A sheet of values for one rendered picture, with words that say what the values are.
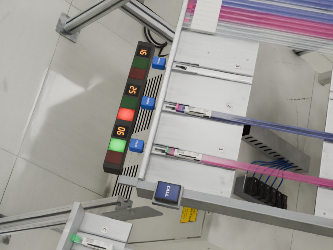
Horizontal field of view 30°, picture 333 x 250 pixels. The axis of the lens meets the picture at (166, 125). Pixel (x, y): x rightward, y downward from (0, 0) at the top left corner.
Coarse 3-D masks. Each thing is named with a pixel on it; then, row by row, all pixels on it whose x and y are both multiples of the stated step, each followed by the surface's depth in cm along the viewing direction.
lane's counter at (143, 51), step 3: (138, 48) 151; (141, 48) 151; (144, 48) 151; (147, 48) 151; (150, 48) 151; (138, 51) 151; (141, 51) 151; (144, 51) 151; (147, 51) 151; (150, 51) 151; (138, 54) 150; (141, 54) 150; (144, 54) 150; (147, 54) 150; (147, 57) 150
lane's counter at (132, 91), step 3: (129, 84) 147; (132, 84) 147; (126, 87) 147; (129, 87) 146; (132, 87) 146; (135, 87) 146; (138, 87) 146; (126, 90) 146; (129, 90) 146; (132, 90) 146; (135, 90) 146; (138, 90) 146; (126, 93) 146; (129, 93) 146; (132, 93) 146; (135, 93) 146; (138, 93) 146
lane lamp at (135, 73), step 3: (132, 69) 149; (135, 69) 149; (138, 69) 149; (141, 69) 149; (132, 72) 148; (135, 72) 148; (138, 72) 148; (141, 72) 148; (144, 72) 148; (129, 75) 148; (132, 75) 148; (135, 75) 148; (138, 75) 148; (141, 75) 148; (144, 75) 148; (135, 78) 148; (138, 78) 148; (141, 78) 147
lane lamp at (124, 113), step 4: (120, 108) 144; (124, 108) 144; (120, 112) 144; (124, 112) 144; (128, 112) 144; (132, 112) 144; (120, 116) 143; (124, 116) 143; (128, 116) 143; (132, 116) 143; (128, 120) 143
